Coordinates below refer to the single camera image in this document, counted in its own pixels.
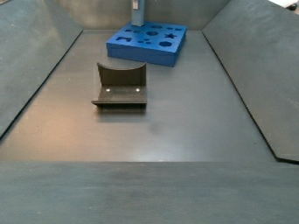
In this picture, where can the blue foam shape-sorter block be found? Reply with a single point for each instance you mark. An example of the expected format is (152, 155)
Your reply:
(154, 43)

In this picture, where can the black curved plastic stand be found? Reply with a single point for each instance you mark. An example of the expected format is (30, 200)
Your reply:
(122, 86)

